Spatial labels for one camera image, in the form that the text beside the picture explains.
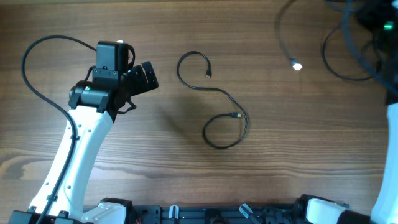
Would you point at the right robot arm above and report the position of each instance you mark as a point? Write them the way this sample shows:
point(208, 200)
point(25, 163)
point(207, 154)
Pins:
point(349, 130)

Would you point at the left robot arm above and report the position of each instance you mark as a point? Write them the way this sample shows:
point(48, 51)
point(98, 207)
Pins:
point(94, 105)

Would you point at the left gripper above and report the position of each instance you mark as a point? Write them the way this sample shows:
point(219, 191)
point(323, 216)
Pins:
point(141, 85)

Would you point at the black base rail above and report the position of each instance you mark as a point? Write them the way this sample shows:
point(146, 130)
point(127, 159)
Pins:
point(233, 214)

